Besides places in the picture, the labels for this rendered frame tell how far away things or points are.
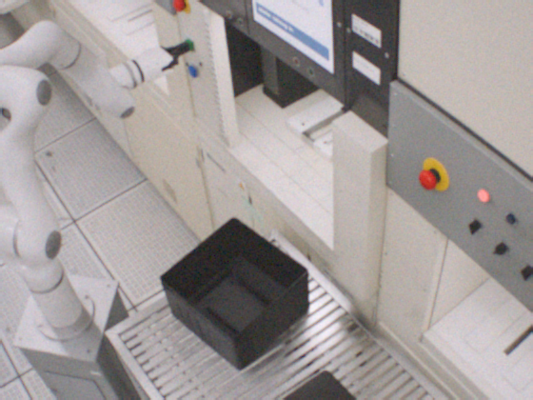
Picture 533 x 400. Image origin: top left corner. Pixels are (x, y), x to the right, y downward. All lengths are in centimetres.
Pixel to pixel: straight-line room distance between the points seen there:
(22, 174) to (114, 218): 165
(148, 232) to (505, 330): 186
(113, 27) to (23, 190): 138
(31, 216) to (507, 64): 112
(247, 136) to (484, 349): 101
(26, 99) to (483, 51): 95
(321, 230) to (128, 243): 138
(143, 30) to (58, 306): 132
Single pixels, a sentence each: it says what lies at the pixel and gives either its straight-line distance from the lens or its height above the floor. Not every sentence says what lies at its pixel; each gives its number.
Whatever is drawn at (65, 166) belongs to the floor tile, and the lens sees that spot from 361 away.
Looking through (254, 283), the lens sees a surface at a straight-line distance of 197.
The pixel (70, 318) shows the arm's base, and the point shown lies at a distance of 198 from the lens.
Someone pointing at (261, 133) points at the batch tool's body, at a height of 87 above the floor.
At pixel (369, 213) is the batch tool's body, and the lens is 153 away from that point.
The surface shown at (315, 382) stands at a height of 86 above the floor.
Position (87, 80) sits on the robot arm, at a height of 132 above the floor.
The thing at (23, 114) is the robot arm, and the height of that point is 147.
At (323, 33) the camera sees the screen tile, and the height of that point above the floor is 156.
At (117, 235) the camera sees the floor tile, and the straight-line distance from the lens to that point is 319.
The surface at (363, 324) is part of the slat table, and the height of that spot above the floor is 76.
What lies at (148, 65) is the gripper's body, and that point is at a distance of 198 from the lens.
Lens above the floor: 237
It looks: 48 degrees down
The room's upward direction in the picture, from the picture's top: 6 degrees counter-clockwise
